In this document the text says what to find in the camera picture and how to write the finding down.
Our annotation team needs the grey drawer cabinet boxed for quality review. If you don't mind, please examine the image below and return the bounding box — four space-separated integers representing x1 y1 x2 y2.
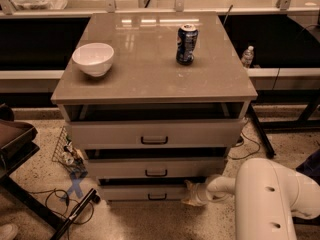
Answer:
52 12 257 188

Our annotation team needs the black table leg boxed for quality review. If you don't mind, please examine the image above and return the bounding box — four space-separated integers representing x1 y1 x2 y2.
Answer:
248 105 276 159

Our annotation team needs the wire mesh basket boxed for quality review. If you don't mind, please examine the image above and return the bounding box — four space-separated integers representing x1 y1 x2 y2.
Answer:
51 127 87 177

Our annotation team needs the white ceramic bowl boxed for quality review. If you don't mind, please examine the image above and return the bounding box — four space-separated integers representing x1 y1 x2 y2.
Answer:
72 43 114 77

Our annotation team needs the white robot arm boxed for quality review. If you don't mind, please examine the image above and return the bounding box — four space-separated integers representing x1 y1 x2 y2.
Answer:
182 158 320 240

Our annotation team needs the black floor cable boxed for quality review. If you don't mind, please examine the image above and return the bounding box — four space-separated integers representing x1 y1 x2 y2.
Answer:
29 187 96 240
228 118 262 161

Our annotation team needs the grey drawer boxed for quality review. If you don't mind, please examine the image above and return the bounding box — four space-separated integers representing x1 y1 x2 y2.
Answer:
84 157 226 179
66 119 244 150
99 182 188 201

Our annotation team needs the black floor cable left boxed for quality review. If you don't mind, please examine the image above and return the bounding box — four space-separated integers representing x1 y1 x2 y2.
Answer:
29 187 96 240

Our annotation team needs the blue tape cross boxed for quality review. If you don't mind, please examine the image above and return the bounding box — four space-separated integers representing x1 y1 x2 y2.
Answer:
63 171 88 198

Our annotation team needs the clear plastic water bottle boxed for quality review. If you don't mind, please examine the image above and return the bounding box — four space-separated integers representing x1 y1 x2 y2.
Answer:
241 46 254 68

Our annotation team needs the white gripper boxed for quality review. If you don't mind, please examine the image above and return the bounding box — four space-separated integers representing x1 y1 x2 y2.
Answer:
181 180 208 206

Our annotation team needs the black floor cable right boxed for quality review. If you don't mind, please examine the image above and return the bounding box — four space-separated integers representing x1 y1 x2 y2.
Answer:
228 118 262 161

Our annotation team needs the dark blue soda can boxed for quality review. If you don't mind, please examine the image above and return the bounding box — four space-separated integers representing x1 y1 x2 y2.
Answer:
176 23 198 65

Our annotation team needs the white shoe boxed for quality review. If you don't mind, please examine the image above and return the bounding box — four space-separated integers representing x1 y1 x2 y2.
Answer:
0 223 18 240

